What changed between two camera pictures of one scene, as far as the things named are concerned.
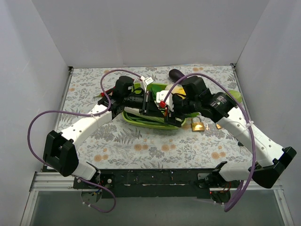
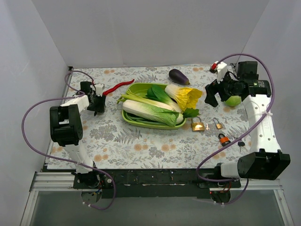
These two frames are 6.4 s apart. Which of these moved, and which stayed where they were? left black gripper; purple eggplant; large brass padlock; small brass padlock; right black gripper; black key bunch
Moved: left black gripper; right black gripper
Stayed: small brass padlock; purple eggplant; black key bunch; large brass padlock
